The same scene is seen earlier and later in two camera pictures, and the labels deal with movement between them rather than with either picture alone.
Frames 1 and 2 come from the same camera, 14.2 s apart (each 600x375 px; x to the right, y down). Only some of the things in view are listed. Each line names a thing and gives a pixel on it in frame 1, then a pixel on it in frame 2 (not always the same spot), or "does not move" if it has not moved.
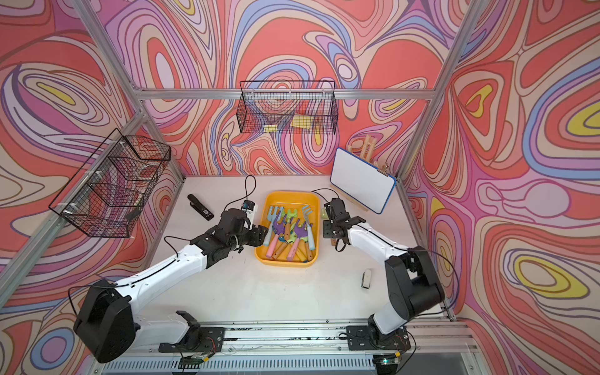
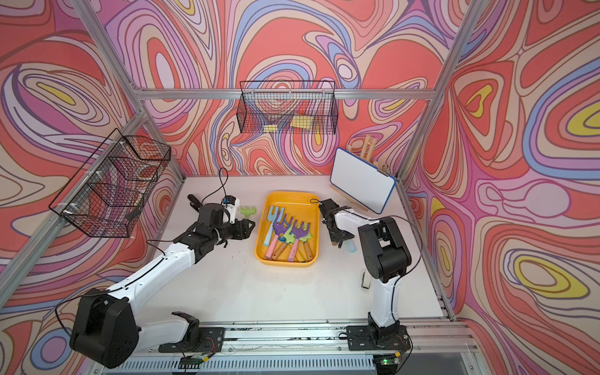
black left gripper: (258, 235) → (241, 228)
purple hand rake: (300, 231) does not move
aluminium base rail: (292, 350) does not move
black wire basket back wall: (291, 107) does not move
